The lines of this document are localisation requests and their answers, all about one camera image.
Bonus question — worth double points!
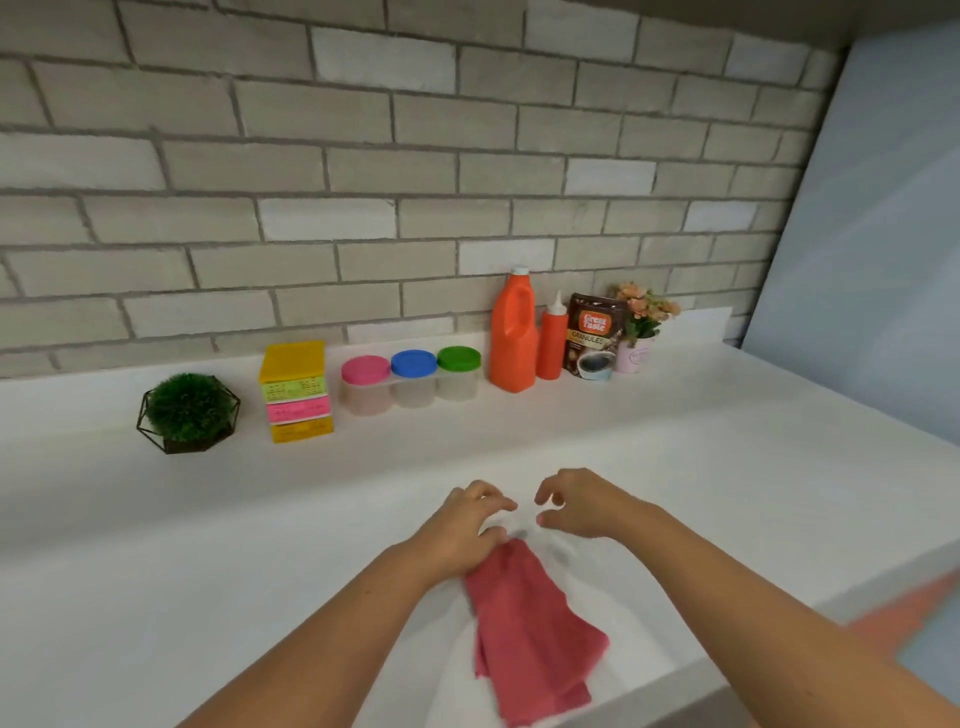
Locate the yellow white mini drawer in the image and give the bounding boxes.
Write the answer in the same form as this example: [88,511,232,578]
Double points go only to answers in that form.
[258,374,335,444]

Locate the person's right forearm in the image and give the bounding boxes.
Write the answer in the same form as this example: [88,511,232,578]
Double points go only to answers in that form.
[626,503,960,728]

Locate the pink cloth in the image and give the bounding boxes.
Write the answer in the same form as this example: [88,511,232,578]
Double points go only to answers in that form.
[463,536,611,728]

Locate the brown coffee pouch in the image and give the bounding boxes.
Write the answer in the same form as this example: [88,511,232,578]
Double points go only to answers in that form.
[562,292,630,383]

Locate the orange cabinet front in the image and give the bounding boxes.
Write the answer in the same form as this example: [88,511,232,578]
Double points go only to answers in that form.
[738,566,960,728]

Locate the orange squeeze bottle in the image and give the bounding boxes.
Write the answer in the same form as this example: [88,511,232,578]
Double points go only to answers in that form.
[534,290,570,382]

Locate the pink metal bucket with rope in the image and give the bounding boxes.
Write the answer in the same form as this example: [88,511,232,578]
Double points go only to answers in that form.
[613,335,658,376]

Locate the white countertop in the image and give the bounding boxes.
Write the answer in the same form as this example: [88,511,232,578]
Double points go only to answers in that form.
[0,307,960,728]

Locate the pink plastic basket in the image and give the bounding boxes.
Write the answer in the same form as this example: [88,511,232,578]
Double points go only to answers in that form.
[265,395,333,425]

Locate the person's right hand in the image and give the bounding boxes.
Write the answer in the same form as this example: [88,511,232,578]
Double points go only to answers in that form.
[533,467,661,543]

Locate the green plant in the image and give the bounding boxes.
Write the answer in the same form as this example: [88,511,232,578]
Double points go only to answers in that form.
[135,372,243,456]

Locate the person's left hand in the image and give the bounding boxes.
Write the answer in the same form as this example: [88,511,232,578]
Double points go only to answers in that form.
[408,479,520,588]

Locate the green plastic basket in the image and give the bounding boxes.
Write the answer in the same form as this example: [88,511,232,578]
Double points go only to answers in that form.
[260,374,330,404]

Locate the pink flowers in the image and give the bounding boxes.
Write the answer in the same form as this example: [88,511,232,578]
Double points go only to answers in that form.
[611,281,682,348]

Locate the blue round lid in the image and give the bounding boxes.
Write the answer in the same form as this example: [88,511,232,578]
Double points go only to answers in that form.
[389,349,439,379]

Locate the clear plastic container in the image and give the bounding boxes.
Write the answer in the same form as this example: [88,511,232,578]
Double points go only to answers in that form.
[340,378,394,418]
[436,368,481,403]
[390,373,439,410]

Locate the person's left forearm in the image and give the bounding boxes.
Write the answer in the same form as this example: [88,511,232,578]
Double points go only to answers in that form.
[176,543,451,728]

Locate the orange jug with white cap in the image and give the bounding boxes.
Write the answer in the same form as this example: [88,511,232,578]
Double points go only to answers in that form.
[488,266,541,394]

